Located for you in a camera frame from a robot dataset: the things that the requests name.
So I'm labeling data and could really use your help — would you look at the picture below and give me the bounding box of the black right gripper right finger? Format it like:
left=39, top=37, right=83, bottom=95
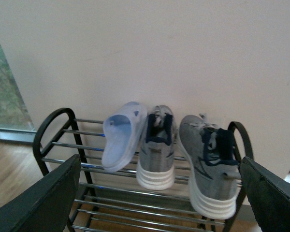
left=240, top=157, right=290, bottom=232

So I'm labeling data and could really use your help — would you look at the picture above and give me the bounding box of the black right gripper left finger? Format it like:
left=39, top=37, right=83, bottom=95
left=0, top=155, right=81, bottom=232

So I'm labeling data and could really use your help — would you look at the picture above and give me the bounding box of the black metal shoe rack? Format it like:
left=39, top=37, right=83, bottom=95
left=33, top=108, right=254, bottom=232

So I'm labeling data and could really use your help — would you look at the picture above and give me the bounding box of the grey sneaker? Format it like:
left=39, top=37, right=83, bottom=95
left=136, top=105, right=176, bottom=190
left=176, top=114, right=239, bottom=220

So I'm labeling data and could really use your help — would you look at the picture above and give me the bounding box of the light blue slipper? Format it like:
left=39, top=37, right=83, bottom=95
left=101, top=101, right=147, bottom=173

